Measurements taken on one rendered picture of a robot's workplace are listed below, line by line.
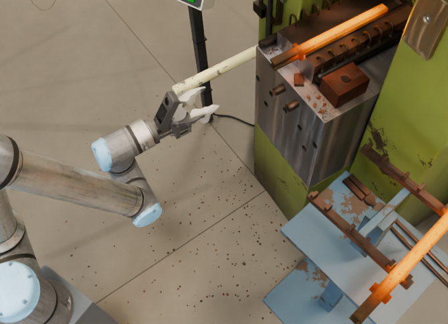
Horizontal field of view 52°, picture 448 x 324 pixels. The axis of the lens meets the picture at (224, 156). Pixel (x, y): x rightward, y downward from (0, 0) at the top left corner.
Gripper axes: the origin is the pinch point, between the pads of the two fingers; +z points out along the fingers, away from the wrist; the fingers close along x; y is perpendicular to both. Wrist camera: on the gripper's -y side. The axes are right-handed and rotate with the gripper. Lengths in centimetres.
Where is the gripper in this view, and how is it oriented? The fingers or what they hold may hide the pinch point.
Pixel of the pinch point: (209, 96)
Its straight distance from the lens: 138.0
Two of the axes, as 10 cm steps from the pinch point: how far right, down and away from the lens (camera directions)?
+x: 5.2, 7.2, -4.6
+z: 8.5, -4.7, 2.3
